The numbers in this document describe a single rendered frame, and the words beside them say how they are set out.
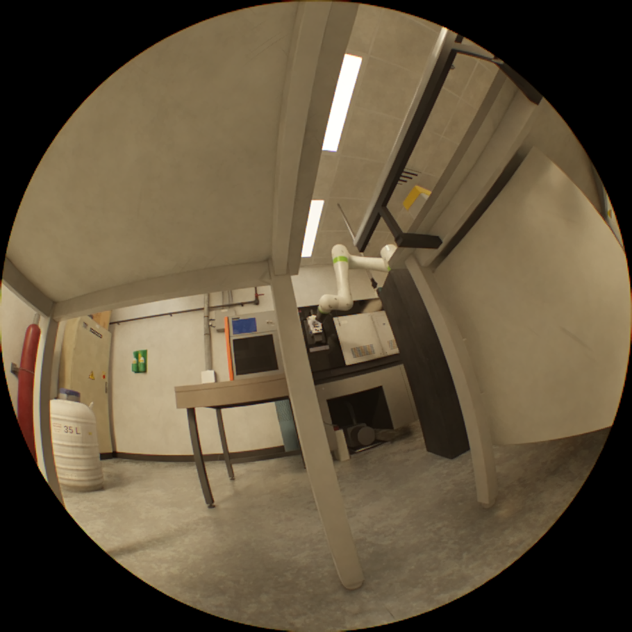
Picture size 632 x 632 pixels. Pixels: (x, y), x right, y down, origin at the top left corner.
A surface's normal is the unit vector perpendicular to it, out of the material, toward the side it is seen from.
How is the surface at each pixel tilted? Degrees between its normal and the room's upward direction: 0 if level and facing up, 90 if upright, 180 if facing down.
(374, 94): 180
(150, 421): 90
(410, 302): 90
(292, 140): 180
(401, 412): 90
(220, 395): 90
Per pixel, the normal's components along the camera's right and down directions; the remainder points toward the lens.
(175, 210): 0.22, 0.89
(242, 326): 0.17, -0.44
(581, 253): -0.96, 0.13
